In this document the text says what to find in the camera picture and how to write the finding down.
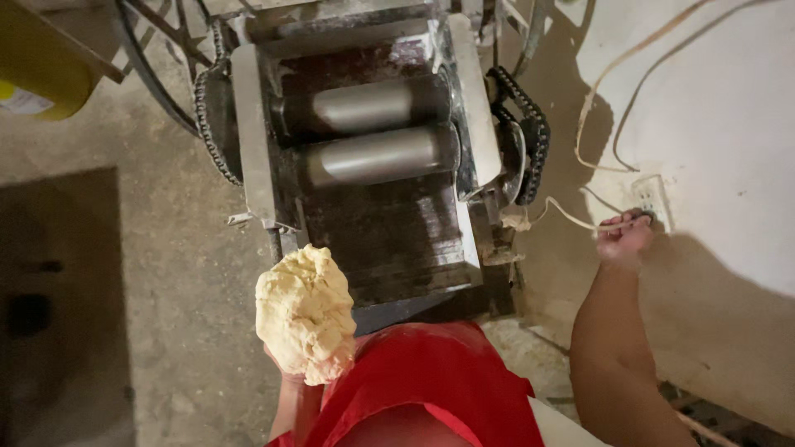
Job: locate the person's left hand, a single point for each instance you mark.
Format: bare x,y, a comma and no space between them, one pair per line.
281,365

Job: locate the person's right hand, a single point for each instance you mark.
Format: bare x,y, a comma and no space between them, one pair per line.
623,239

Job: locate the person's right fingers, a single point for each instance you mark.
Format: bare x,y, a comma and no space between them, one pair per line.
626,220

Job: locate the pale yellow dough lump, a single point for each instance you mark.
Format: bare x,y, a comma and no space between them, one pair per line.
305,313

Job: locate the steel roller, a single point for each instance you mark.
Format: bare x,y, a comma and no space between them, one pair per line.
366,105
382,155

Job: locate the metal dough roller machine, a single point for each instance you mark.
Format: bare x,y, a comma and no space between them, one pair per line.
372,161

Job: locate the person's red shirt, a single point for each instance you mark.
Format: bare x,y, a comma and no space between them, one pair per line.
422,385

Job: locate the large spoked drive wheel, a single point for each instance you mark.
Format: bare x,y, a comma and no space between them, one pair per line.
164,59

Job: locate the yellow container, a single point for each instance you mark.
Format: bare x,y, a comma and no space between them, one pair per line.
40,68

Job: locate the white wall socket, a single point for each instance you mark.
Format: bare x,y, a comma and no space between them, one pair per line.
651,197

